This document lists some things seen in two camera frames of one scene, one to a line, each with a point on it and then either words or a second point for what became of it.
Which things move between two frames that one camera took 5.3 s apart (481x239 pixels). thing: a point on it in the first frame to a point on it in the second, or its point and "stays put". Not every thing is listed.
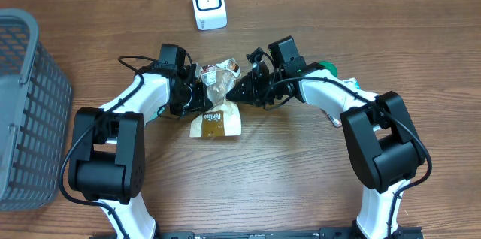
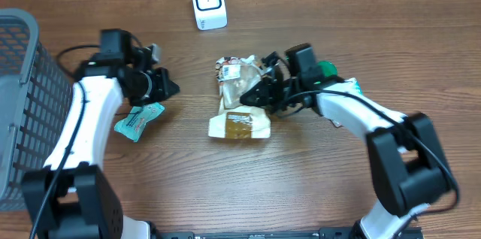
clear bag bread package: x=222 y=118 to x=237 y=120
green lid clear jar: x=331 y=67 stays put
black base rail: x=325 y=233 stays put
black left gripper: x=201 y=103 to x=165 y=90
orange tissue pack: x=335 y=122 stays put
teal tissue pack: x=352 y=81 stays put
